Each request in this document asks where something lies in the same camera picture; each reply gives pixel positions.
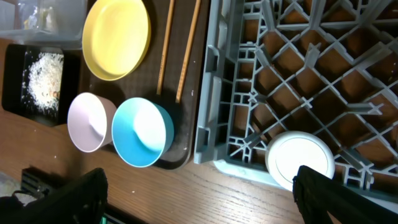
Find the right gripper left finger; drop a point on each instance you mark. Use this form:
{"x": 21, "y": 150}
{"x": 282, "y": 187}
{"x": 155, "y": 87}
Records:
{"x": 80, "y": 201}

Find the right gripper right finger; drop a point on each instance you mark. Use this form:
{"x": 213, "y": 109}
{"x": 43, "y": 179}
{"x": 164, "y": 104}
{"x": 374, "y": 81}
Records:
{"x": 318, "y": 198}

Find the white cup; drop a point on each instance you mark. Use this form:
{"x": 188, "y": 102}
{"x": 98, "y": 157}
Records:
{"x": 292, "y": 149}

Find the pink bowl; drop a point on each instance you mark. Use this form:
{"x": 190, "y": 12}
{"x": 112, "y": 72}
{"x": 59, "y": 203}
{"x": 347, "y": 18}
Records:
{"x": 89, "y": 121}

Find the rice pile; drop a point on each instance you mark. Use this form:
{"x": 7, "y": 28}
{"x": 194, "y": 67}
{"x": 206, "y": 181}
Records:
{"x": 42, "y": 86}

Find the grey dishwasher rack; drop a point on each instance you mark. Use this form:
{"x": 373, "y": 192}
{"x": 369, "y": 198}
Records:
{"x": 328, "y": 68}

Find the black waste tray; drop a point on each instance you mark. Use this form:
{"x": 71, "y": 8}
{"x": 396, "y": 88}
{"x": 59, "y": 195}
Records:
{"x": 17, "y": 59}

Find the blue bowl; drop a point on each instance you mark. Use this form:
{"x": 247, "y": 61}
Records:
{"x": 142, "y": 132}

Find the brown serving tray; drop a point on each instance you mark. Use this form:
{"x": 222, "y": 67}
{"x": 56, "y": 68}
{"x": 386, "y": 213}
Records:
{"x": 143, "y": 81}

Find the left wooden chopstick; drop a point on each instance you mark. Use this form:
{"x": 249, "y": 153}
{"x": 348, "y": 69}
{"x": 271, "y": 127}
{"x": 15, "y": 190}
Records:
{"x": 165, "y": 47}

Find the wooden chopstick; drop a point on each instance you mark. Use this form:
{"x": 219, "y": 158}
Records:
{"x": 165, "y": 47}
{"x": 188, "y": 51}

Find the yellow plate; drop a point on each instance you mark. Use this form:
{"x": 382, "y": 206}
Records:
{"x": 116, "y": 38}

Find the clear plastic bin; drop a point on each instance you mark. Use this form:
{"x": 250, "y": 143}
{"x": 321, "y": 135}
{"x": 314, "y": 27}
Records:
{"x": 70, "y": 17}

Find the right wooden chopstick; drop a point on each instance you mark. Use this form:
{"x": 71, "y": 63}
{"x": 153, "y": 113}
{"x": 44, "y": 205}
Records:
{"x": 188, "y": 51}

